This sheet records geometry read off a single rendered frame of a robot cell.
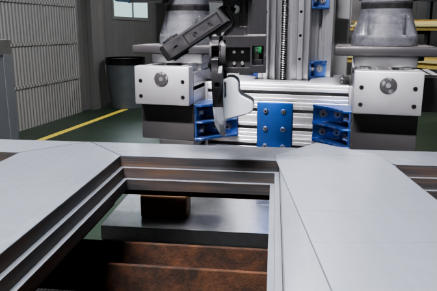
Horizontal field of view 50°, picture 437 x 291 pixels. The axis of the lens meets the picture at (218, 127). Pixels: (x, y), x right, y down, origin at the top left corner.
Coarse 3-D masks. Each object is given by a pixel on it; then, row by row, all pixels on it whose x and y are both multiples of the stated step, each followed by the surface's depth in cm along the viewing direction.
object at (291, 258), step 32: (0, 160) 81; (128, 160) 78; (160, 160) 77; (192, 160) 77; (224, 160) 76; (96, 192) 66; (224, 192) 76; (256, 192) 75; (288, 192) 61; (64, 224) 56; (288, 224) 51; (0, 256) 44; (32, 256) 48; (64, 256) 55; (288, 256) 44; (0, 288) 43; (32, 288) 47; (288, 288) 38; (320, 288) 38
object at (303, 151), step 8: (288, 152) 80; (296, 152) 80; (304, 152) 80; (312, 152) 80; (320, 152) 80; (328, 152) 80; (336, 152) 80; (344, 152) 80; (352, 152) 80; (360, 152) 80
